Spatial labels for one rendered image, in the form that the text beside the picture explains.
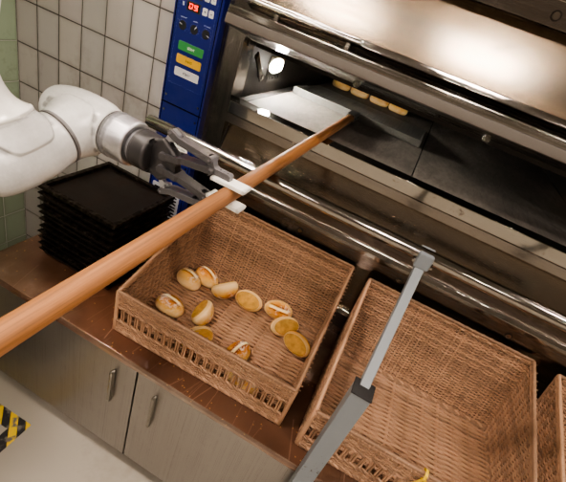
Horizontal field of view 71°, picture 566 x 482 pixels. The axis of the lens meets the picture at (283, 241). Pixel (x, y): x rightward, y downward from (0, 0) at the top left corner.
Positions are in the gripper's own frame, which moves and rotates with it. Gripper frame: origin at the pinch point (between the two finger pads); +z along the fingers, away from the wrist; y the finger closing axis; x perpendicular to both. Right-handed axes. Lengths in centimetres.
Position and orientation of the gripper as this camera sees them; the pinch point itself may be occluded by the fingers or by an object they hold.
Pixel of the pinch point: (228, 192)
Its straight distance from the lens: 72.5
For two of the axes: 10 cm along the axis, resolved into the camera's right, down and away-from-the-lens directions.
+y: -3.1, 7.9, 5.2
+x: -3.8, 4.0, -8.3
